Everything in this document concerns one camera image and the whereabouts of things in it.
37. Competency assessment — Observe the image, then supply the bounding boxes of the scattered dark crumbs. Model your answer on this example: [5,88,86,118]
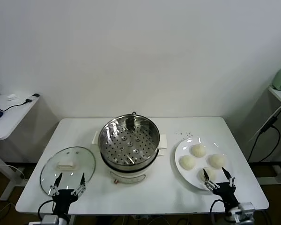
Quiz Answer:
[175,131,194,141]

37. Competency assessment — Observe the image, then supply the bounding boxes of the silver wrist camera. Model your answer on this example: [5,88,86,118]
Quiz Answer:
[234,202,255,223]
[41,215,60,225]

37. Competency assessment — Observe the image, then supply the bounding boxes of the black power adapter cable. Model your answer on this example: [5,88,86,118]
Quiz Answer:
[247,116,281,163]

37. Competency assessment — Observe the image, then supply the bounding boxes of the stainless steel steamer basket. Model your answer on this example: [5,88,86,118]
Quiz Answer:
[98,114,160,171]

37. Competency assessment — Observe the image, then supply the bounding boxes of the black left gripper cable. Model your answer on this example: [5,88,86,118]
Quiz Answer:
[38,199,53,219]

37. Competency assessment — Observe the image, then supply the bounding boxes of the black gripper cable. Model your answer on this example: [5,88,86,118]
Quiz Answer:
[38,199,53,219]
[209,198,225,225]

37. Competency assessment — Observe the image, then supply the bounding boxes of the black cable with plug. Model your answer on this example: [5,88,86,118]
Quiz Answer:
[0,98,32,112]

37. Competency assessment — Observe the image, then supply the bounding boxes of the white electric steamer base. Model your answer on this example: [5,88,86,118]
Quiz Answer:
[91,130,168,186]

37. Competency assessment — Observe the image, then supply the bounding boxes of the round glass pot lid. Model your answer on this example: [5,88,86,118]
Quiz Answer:
[39,146,96,196]

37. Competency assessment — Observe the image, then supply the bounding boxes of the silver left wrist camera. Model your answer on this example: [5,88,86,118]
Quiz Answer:
[41,215,60,225]

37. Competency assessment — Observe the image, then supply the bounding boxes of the thin white floor cable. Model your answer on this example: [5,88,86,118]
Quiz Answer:
[0,163,29,181]

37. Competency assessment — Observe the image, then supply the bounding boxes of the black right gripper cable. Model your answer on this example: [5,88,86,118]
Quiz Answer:
[209,198,225,225]

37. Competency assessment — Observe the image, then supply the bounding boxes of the white steamed baozi bun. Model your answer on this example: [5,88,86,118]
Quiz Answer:
[190,144,207,158]
[198,167,217,183]
[179,155,197,170]
[208,153,226,169]

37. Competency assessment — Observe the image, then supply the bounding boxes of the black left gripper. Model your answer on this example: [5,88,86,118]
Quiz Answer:
[48,172,88,215]

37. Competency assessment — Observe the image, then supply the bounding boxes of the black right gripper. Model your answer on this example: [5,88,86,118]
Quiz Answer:
[202,166,240,210]

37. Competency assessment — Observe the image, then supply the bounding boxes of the round white plate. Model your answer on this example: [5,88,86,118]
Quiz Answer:
[174,137,234,192]

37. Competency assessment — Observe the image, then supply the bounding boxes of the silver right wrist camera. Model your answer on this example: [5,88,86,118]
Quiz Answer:
[234,202,255,223]

